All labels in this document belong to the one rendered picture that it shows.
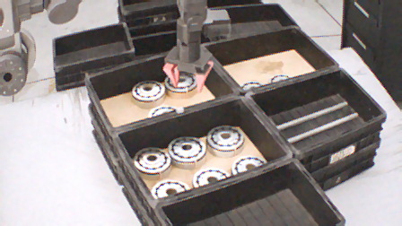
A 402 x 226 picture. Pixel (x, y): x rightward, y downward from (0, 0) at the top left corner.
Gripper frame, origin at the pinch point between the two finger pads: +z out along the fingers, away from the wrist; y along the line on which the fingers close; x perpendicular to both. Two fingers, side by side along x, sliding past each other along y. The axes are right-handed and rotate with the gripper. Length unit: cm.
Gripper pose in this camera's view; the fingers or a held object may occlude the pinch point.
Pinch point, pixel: (188, 86)
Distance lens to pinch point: 156.3
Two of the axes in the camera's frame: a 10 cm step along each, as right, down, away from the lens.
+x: -3.5, 5.7, -7.4
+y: -9.4, -2.2, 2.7
